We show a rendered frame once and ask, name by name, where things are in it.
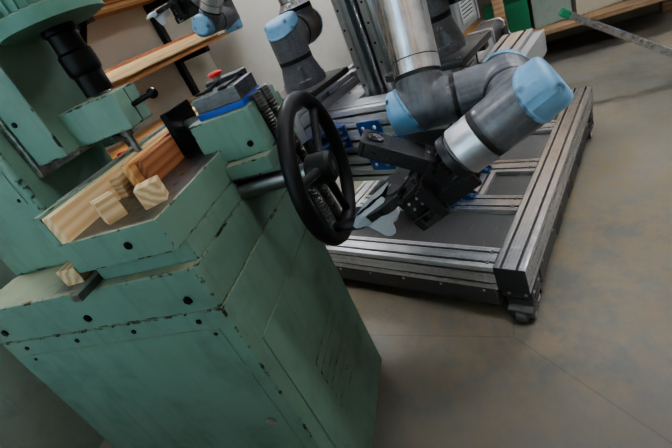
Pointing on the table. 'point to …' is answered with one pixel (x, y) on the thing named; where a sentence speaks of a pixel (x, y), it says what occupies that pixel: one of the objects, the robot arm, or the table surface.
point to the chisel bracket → (105, 115)
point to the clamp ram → (183, 116)
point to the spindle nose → (77, 58)
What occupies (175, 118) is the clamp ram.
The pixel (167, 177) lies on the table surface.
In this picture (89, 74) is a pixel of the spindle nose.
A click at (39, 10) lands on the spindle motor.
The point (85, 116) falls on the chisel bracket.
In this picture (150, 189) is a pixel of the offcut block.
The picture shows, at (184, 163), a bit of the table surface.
